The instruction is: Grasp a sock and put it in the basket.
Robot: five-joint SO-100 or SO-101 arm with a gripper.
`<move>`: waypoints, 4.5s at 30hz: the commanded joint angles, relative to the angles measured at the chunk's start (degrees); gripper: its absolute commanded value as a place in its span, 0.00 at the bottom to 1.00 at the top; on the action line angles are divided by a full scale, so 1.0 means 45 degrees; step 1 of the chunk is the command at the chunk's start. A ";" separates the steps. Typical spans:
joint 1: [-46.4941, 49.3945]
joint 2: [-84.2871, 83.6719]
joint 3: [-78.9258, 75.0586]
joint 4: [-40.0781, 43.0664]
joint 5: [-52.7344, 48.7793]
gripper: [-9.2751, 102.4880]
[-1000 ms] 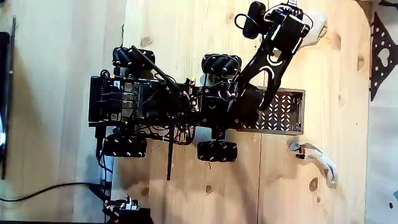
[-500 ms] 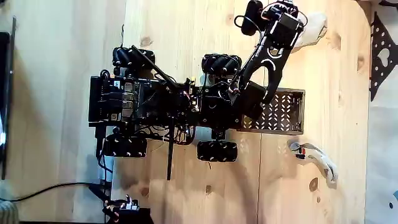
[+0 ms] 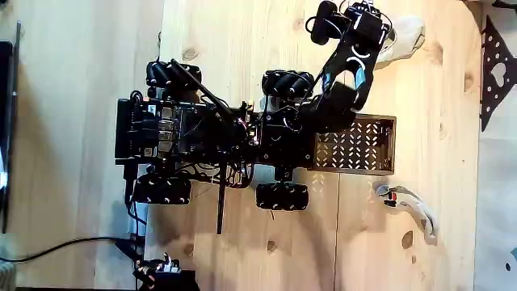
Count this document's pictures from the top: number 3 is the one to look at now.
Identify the plain white sock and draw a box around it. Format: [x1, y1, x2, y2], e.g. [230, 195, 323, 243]
[373, 15, 427, 70]

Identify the white patterned sock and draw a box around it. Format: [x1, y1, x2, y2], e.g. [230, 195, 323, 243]
[374, 183, 440, 246]

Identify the black roller wheel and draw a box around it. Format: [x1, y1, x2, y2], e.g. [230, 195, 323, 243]
[145, 60, 202, 91]
[255, 181, 310, 212]
[261, 69, 315, 99]
[132, 174, 192, 205]

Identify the black antenna rod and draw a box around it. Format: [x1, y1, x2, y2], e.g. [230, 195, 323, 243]
[216, 159, 229, 236]
[169, 59, 231, 118]

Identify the dark flat monitor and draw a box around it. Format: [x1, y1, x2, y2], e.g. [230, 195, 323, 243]
[0, 22, 22, 234]

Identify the black oval wrist camera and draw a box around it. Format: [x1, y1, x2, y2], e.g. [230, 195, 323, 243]
[309, 0, 351, 46]

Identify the black perforated metal bracket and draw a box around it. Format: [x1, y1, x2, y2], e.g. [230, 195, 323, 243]
[479, 15, 517, 133]

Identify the black power cable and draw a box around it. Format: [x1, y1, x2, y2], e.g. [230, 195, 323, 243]
[0, 236, 145, 263]

